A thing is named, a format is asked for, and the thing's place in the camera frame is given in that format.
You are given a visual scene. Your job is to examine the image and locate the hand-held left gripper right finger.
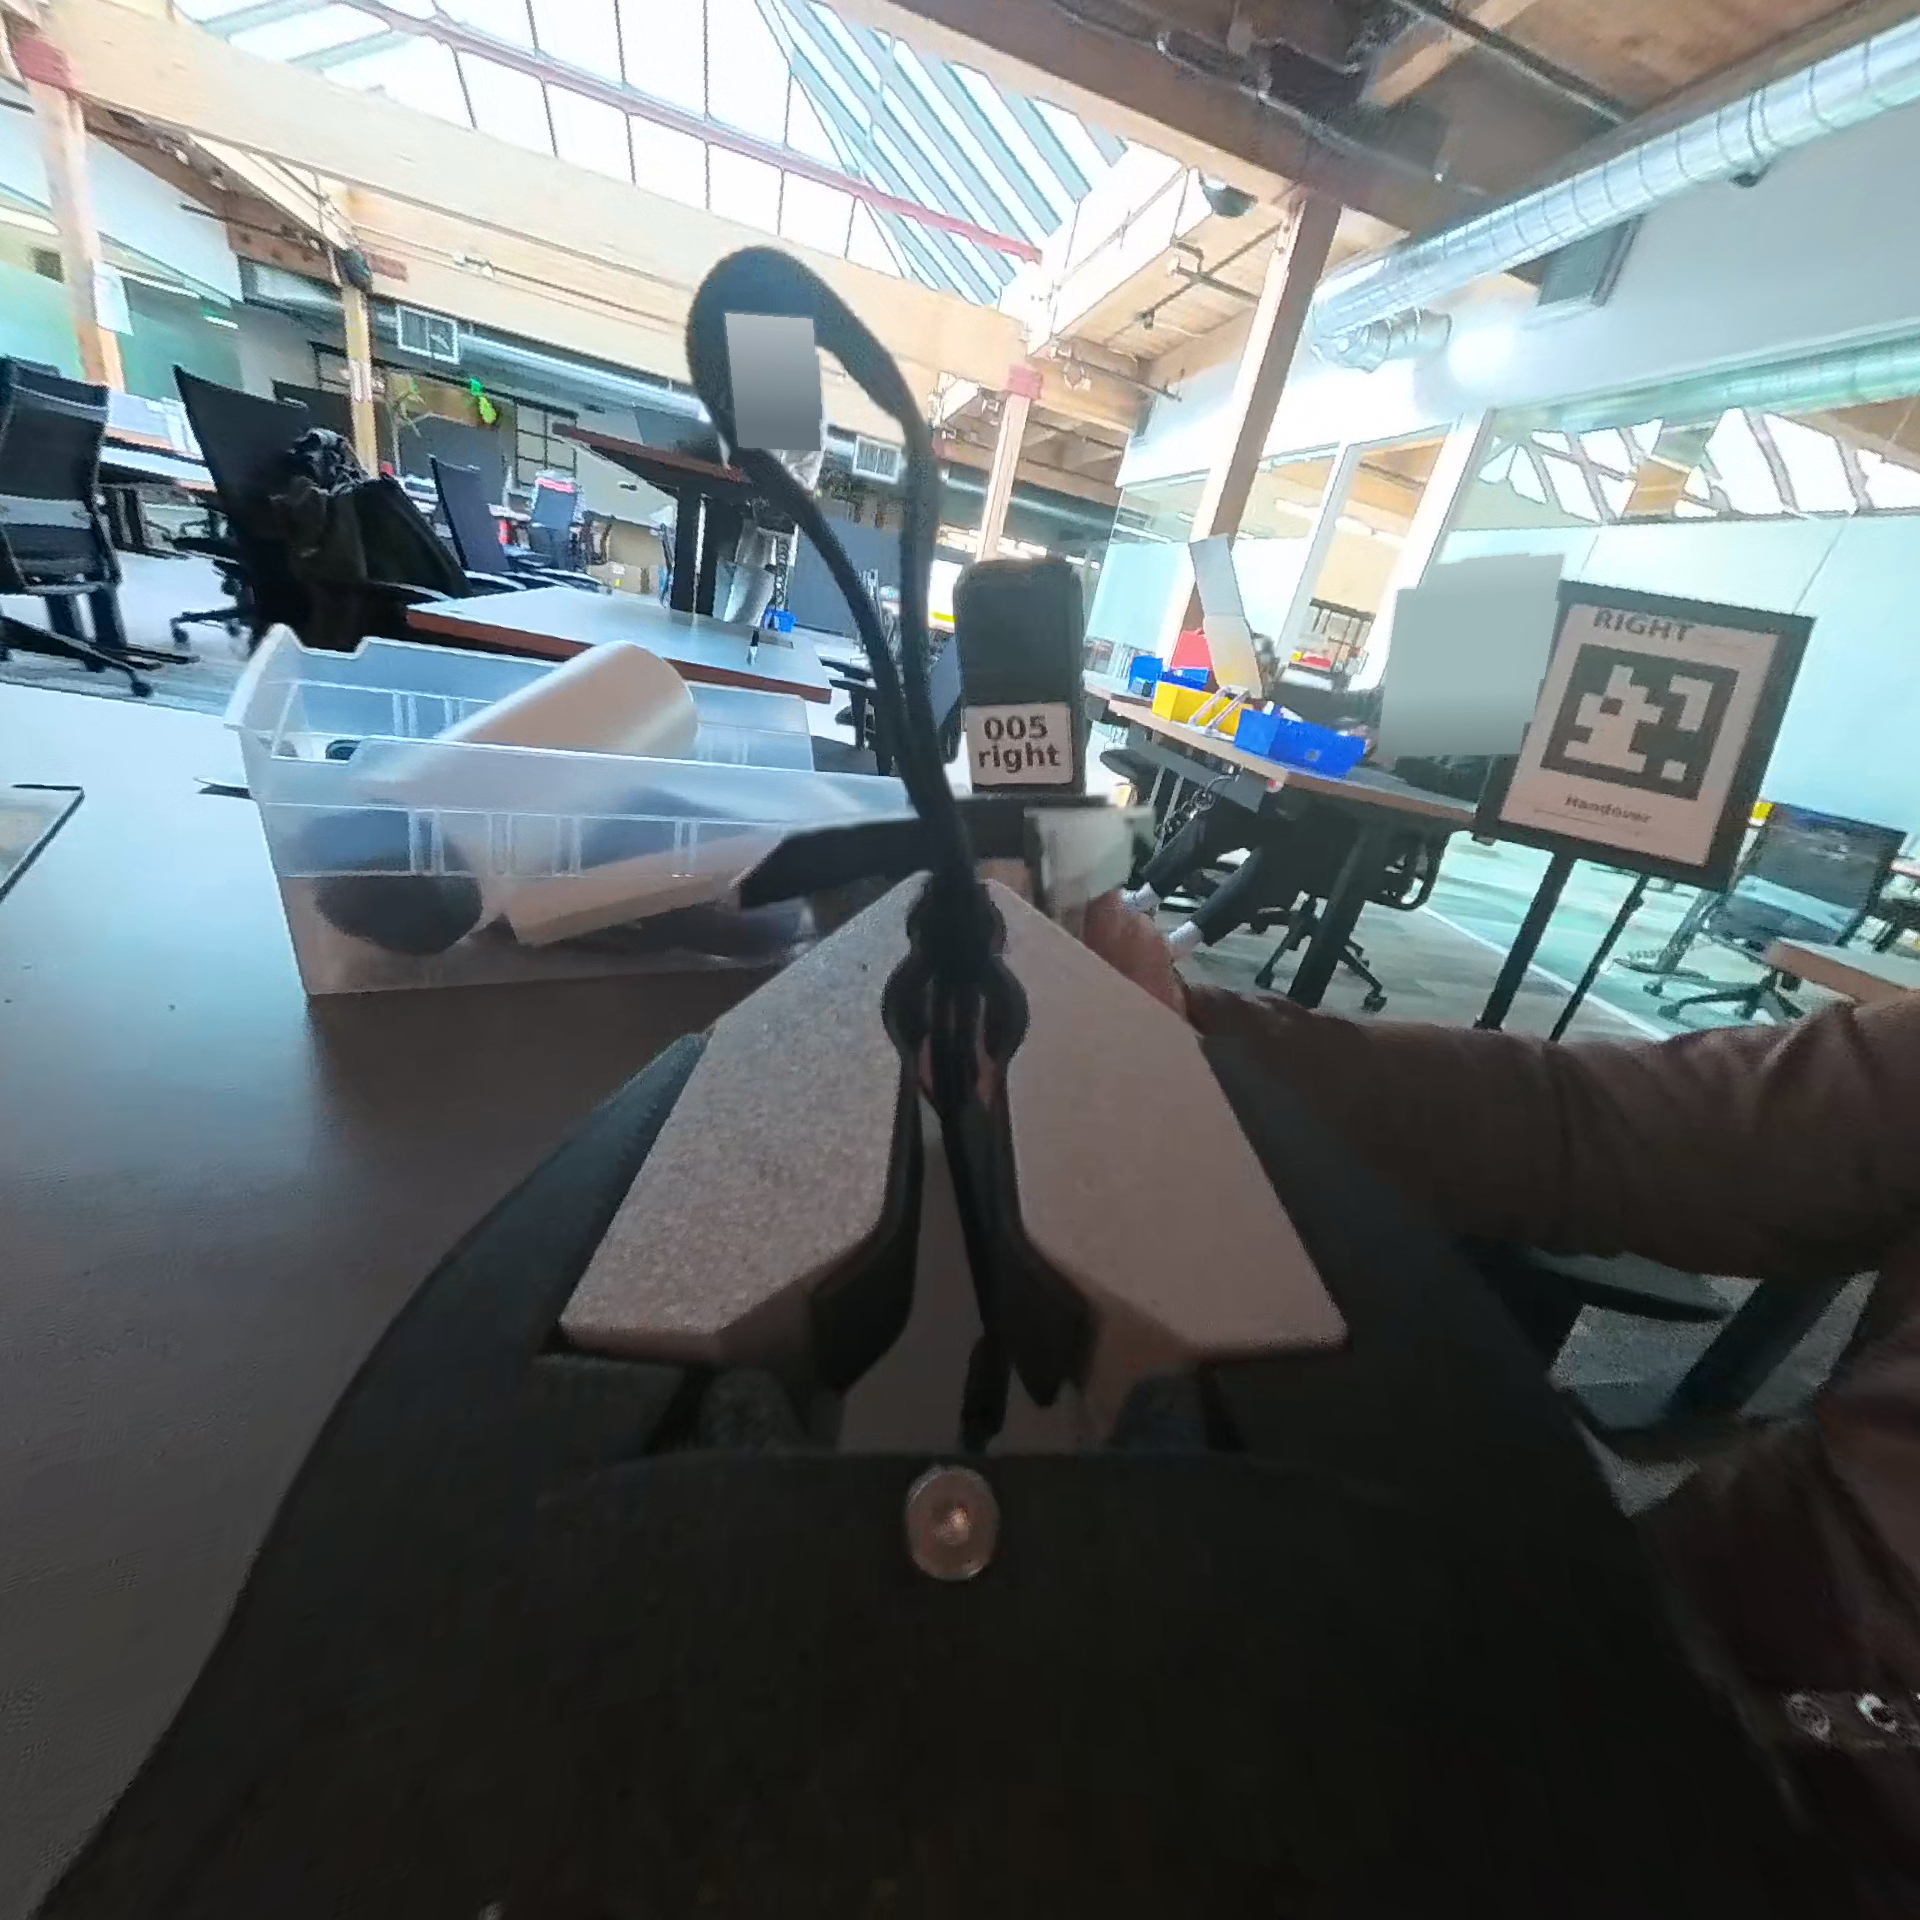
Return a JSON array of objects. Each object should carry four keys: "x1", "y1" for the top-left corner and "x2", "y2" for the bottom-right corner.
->
[{"x1": 977, "y1": 885, "x2": 1351, "y2": 1439}]

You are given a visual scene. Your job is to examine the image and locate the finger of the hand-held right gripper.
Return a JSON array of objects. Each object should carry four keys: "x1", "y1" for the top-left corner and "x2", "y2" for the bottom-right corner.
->
[{"x1": 740, "y1": 823, "x2": 959, "y2": 911}]

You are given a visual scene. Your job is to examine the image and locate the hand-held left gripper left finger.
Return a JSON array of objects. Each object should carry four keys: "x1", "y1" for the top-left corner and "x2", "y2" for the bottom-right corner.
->
[{"x1": 562, "y1": 873, "x2": 934, "y2": 1366}]

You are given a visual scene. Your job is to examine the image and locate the black cable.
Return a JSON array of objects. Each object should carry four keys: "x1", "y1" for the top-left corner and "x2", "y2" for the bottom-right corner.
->
[{"x1": 684, "y1": 251, "x2": 1047, "y2": 1447}]

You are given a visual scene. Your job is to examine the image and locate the clear plastic bin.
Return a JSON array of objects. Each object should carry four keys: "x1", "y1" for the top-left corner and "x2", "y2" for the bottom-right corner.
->
[{"x1": 222, "y1": 625, "x2": 921, "y2": 1001}]

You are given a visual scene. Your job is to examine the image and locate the person's right forearm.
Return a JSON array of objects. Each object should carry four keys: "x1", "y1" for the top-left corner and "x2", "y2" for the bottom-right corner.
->
[{"x1": 1183, "y1": 979, "x2": 1920, "y2": 1284}]

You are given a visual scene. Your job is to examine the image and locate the person's right hand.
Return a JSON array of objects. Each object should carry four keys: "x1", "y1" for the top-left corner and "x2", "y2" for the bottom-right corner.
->
[{"x1": 1082, "y1": 890, "x2": 1202, "y2": 1027}]

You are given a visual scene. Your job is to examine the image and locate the blue storage bin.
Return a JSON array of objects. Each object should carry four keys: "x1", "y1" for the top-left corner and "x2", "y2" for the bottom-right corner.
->
[{"x1": 1226, "y1": 704, "x2": 1367, "y2": 773}]

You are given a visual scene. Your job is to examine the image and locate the white rolled sheet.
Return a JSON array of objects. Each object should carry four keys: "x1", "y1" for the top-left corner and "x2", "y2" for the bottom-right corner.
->
[{"x1": 360, "y1": 643, "x2": 842, "y2": 946}]

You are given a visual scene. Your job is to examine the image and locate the grey desk with red edge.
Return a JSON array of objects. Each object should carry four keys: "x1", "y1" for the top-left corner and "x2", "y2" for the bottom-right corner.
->
[{"x1": 409, "y1": 584, "x2": 830, "y2": 704}]

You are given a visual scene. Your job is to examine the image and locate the long desk with bins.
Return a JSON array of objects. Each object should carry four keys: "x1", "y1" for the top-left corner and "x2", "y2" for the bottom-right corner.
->
[{"x1": 1110, "y1": 678, "x2": 1491, "y2": 1014}]

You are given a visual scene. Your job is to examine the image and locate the raised standing desk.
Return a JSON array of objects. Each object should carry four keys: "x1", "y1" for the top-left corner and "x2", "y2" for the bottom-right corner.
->
[{"x1": 556, "y1": 427, "x2": 750, "y2": 619}]

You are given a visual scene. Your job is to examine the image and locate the black rounded item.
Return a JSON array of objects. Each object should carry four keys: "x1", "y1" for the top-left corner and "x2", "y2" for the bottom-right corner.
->
[{"x1": 321, "y1": 873, "x2": 485, "y2": 961}]

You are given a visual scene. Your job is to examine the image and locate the marker sign on stand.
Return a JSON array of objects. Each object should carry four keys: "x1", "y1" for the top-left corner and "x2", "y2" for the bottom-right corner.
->
[{"x1": 1474, "y1": 582, "x2": 1820, "y2": 1049}]

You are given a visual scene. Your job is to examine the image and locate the black office chair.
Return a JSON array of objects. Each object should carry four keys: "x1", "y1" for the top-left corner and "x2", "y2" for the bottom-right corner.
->
[
  {"x1": 0, "y1": 364, "x2": 195, "y2": 702},
  {"x1": 175, "y1": 369, "x2": 468, "y2": 646},
  {"x1": 1654, "y1": 810, "x2": 1910, "y2": 1027}
]

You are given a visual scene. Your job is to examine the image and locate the person's brown jacket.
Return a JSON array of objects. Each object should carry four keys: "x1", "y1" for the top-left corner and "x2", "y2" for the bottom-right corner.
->
[{"x1": 1626, "y1": 1260, "x2": 1920, "y2": 1920}]

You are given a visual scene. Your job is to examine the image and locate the ribbed silver duct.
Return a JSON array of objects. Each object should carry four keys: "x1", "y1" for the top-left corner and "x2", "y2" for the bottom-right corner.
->
[{"x1": 1309, "y1": 22, "x2": 1920, "y2": 369}]

